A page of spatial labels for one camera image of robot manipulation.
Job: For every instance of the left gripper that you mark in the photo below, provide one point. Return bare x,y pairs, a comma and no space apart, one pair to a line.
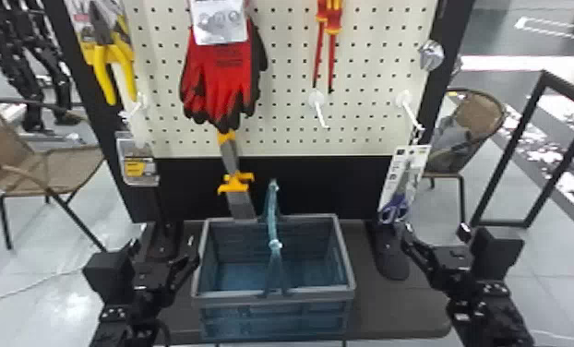
150,286

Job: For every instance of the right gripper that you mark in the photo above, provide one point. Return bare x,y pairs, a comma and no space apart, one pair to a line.
454,269

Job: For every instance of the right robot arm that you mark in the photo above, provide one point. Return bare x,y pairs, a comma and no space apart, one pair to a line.
490,315

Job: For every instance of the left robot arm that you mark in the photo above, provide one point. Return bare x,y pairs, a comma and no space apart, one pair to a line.
122,327

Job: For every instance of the blue scissors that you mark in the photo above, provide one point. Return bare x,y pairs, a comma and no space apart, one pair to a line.
403,181

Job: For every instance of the blue basket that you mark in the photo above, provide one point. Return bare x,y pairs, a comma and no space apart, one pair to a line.
272,295

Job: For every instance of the clear tool pack yellow label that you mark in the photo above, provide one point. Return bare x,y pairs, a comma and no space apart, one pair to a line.
137,167

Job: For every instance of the yellow grey hand tool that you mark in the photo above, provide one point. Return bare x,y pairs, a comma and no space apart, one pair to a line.
232,165

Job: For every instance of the beige mesh chair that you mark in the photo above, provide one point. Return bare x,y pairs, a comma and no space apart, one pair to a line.
466,131
30,160

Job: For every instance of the white pegboard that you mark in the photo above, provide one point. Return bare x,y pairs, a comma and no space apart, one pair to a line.
374,72

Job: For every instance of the black side table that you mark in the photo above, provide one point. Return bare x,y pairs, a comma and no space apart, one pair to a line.
548,111

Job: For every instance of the red pair of gloves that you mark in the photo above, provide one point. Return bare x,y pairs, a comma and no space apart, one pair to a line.
216,72

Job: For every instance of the silver metal clip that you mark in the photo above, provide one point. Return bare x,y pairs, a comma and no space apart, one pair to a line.
431,54

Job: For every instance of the yellow pliers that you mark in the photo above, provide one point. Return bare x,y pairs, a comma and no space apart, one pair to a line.
107,51

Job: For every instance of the red screwdriver set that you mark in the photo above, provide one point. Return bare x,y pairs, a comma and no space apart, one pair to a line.
333,29

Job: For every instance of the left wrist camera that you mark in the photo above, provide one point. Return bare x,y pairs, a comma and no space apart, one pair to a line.
108,274

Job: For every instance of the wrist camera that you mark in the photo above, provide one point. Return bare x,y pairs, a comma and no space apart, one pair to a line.
108,274
497,254

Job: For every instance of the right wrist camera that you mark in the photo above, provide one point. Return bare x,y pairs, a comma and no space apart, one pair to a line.
497,254

